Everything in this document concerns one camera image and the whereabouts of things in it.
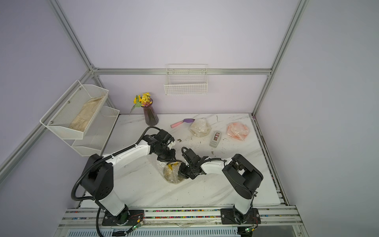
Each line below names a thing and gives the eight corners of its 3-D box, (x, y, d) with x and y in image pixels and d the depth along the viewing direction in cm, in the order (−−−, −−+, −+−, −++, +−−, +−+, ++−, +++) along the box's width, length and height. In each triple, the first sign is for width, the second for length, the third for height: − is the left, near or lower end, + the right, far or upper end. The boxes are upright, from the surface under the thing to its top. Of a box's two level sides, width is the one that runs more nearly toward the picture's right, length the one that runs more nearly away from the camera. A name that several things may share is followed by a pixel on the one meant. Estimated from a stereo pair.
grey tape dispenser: (208, 145, 103) (209, 141, 100) (214, 133, 110) (215, 129, 107) (216, 148, 102) (216, 144, 98) (221, 135, 109) (222, 132, 105)
